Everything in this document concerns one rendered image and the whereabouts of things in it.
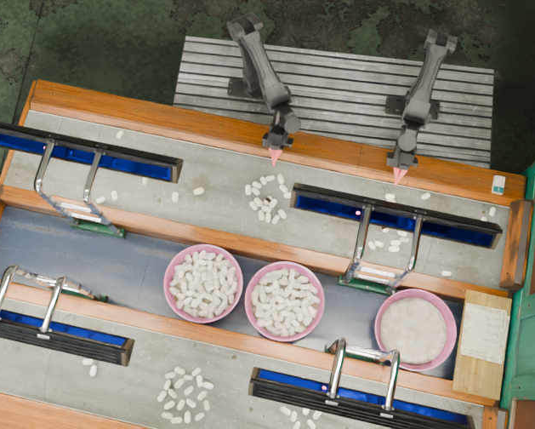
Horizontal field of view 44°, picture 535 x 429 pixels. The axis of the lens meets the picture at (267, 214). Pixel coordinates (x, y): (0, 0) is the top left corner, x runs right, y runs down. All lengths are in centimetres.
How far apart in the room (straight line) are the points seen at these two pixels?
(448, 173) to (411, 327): 55
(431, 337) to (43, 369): 129
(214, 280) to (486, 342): 92
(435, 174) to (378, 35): 126
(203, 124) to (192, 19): 120
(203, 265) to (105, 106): 69
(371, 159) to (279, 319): 65
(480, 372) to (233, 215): 97
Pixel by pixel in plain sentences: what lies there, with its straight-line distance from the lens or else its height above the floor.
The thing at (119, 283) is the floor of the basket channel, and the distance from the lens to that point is 239.
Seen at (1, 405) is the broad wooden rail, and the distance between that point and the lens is 237.
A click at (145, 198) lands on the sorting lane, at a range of 237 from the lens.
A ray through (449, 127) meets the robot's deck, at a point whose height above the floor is 67.
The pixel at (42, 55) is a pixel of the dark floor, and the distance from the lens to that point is 359.
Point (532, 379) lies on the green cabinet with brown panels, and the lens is 207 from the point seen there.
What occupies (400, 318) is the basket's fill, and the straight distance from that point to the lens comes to 228.
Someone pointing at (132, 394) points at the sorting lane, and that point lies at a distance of 227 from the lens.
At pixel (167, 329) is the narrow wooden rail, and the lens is 224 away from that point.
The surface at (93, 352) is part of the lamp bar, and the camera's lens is 196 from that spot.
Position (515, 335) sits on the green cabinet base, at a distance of 227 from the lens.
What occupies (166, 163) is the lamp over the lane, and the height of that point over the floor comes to 111.
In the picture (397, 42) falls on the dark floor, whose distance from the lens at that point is 347.
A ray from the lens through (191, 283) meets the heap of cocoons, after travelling 227.
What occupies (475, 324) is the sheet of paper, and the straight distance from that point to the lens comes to 229.
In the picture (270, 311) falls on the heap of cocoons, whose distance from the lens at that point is 224.
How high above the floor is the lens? 296
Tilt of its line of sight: 74 degrees down
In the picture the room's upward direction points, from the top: 4 degrees counter-clockwise
